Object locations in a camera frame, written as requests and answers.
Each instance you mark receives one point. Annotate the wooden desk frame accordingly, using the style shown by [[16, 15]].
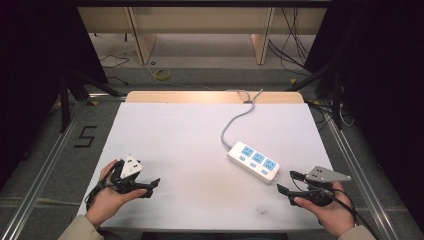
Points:
[[200, 23]]

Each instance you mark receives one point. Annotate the person's right hand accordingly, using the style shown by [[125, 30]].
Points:
[[331, 213]]

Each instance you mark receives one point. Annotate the white table mat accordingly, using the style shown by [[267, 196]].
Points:
[[180, 133]]

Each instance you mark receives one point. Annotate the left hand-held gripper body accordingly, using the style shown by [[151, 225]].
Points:
[[130, 168]]

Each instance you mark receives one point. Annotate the black curtain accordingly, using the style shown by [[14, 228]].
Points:
[[383, 83], [33, 66]]

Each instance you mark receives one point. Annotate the person's left hand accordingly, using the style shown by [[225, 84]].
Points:
[[108, 200]]

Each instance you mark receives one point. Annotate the black tripod stand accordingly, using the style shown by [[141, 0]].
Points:
[[65, 100], [337, 100]]

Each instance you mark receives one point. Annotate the aluminium floor rail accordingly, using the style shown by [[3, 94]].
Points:
[[40, 170], [363, 186]]

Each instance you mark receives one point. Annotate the white power strip blue sockets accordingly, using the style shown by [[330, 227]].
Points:
[[254, 162]]

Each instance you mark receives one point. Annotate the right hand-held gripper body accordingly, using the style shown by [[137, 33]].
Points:
[[321, 186]]

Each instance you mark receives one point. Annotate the yellow tape roll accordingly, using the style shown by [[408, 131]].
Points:
[[162, 74]]

